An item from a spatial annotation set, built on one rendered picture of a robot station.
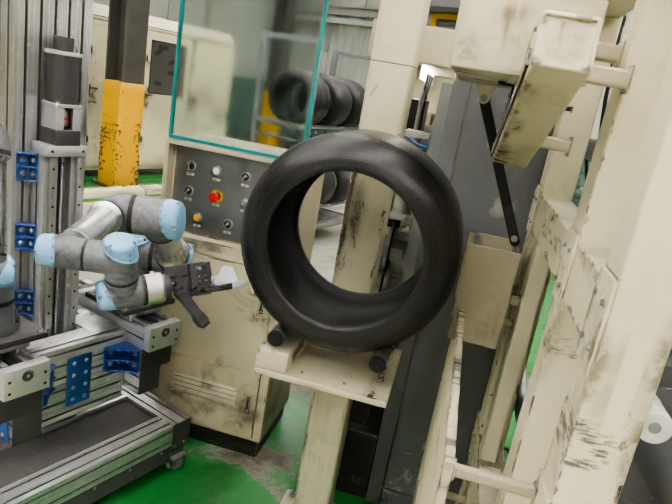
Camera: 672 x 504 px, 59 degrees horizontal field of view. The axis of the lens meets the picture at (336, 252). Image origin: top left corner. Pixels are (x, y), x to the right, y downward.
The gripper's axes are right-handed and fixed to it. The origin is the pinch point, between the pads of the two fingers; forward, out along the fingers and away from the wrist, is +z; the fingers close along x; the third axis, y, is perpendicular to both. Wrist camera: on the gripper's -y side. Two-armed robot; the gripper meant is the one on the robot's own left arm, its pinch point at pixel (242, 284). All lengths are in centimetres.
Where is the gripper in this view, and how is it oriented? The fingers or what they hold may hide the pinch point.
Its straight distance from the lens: 157.5
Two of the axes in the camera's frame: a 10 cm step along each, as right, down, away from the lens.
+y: -1.1, -9.9, -0.3
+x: -4.5, 0.2, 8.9
